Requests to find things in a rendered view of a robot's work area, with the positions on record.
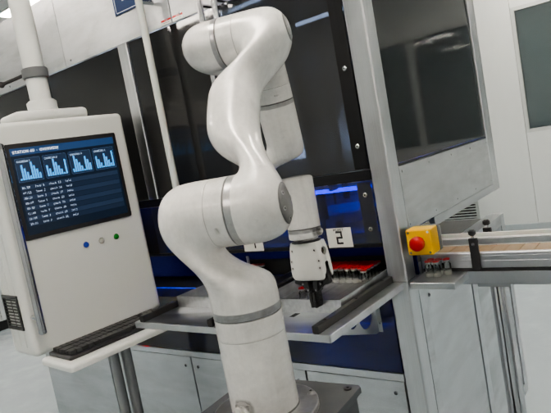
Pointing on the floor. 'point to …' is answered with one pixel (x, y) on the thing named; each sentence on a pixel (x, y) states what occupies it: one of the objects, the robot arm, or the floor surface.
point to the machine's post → (389, 201)
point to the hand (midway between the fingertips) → (316, 298)
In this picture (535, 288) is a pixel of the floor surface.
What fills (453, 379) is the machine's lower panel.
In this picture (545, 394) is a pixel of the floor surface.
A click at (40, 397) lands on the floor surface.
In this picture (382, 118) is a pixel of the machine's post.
